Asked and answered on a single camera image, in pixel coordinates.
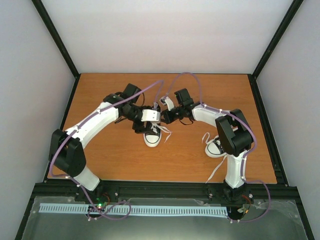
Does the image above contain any black sneaker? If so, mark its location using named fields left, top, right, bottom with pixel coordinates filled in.
left=143, top=122, right=162, bottom=148
left=204, top=137, right=226, bottom=158

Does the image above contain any white shoelace of sneaker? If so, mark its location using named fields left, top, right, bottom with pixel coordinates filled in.
left=201, top=132, right=229, bottom=185
left=148, top=123, right=172, bottom=144

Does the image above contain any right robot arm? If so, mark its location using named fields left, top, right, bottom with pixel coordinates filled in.
left=160, top=88, right=256, bottom=202

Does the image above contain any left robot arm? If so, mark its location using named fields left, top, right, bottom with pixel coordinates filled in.
left=48, top=83, right=159, bottom=202

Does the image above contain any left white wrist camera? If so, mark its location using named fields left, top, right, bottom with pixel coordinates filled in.
left=140, top=109, right=161, bottom=123

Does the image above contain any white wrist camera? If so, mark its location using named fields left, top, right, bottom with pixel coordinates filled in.
left=160, top=96, right=175, bottom=111
left=140, top=109, right=161, bottom=123

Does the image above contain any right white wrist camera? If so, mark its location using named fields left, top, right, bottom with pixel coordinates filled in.
left=160, top=96, right=175, bottom=111

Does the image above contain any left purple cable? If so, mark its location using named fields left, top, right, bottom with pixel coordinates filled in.
left=48, top=79, right=165, bottom=221

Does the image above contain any white slotted cable duct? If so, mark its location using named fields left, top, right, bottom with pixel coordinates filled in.
left=38, top=203, right=228, bottom=218

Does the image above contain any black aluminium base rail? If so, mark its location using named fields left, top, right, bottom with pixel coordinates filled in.
left=32, top=181, right=300, bottom=203

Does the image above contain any left black frame post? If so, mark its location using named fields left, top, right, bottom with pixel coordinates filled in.
left=31, top=0, right=81, bottom=79

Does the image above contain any black frame post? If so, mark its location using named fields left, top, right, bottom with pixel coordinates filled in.
left=31, top=0, right=81, bottom=79
left=251, top=0, right=305, bottom=79

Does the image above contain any right black frame post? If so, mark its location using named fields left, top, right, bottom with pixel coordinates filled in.
left=251, top=0, right=305, bottom=79

